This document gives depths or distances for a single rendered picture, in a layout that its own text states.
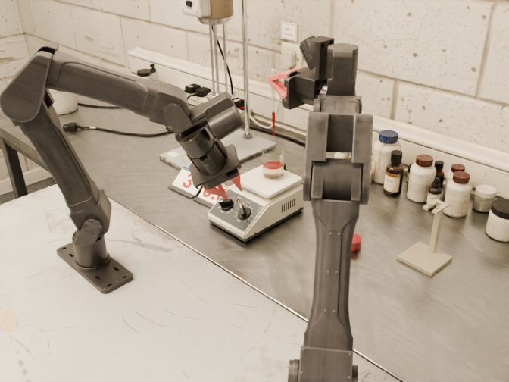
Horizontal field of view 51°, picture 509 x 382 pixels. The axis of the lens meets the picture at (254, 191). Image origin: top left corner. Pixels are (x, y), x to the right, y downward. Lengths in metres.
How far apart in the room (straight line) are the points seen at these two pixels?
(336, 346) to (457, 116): 0.87
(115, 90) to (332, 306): 0.52
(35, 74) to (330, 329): 0.61
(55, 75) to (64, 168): 0.18
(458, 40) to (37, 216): 1.09
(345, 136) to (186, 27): 1.38
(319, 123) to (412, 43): 0.75
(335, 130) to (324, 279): 0.22
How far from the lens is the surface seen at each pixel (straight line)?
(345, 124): 0.78
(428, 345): 0.98
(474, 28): 1.39
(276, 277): 1.08
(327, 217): 0.73
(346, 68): 1.00
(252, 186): 1.21
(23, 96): 0.97
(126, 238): 1.23
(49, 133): 1.00
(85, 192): 1.04
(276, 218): 1.22
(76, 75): 0.96
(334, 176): 0.74
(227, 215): 1.21
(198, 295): 1.05
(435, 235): 1.16
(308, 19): 1.65
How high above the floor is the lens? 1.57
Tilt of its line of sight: 29 degrees down
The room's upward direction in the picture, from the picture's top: 1 degrees counter-clockwise
